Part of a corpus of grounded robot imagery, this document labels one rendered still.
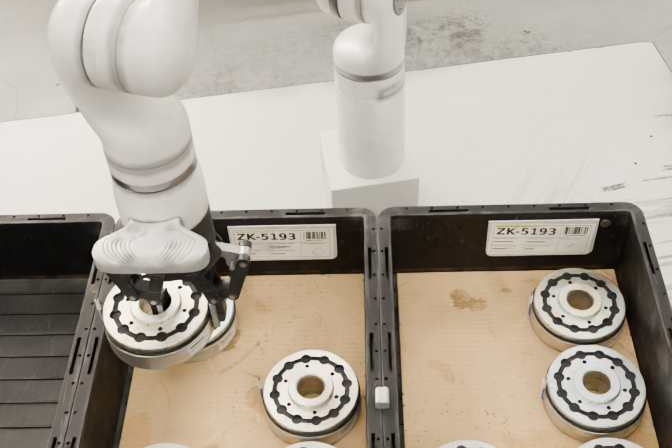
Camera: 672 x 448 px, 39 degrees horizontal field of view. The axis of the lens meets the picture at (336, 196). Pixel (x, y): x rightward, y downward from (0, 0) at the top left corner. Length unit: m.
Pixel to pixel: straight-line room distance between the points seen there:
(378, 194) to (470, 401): 0.38
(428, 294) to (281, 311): 0.17
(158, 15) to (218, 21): 2.37
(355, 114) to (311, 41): 1.67
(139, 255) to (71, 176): 0.79
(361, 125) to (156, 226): 0.53
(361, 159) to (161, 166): 0.59
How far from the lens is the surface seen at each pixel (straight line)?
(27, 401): 1.12
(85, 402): 0.97
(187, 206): 0.77
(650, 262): 1.09
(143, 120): 0.73
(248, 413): 1.05
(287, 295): 1.14
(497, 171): 1.47
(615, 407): 1.03
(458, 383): 1.06
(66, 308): 1.18
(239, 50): 2.89
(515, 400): 1.06
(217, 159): 1.50
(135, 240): 0.76
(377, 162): 1.29
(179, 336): 0.89
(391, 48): 1.17
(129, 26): 0.66
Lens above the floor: 1.72
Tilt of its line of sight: 46 degrees down
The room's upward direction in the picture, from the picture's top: 3 degrees counter-clockwise
